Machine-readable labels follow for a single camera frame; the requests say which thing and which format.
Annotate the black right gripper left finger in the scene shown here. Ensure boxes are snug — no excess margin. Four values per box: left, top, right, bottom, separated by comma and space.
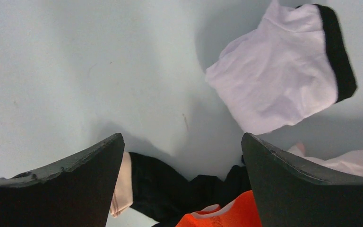
0, 133, 125, 227

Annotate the white underwear black trim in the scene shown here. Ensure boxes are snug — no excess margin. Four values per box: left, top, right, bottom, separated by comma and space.
206, 0, 357, 135

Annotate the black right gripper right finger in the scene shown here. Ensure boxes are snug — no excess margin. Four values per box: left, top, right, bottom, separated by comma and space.
241, 133, 363, 227

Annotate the orange underwear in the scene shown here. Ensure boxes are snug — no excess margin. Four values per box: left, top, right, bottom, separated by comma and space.
176, 190, 262, 227

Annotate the black underwear beige waistband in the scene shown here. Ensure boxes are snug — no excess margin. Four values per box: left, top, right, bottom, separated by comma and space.
109, 152, 251, 227

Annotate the pale pink underwear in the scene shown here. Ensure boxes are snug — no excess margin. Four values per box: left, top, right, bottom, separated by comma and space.
287, 142, 363, 177

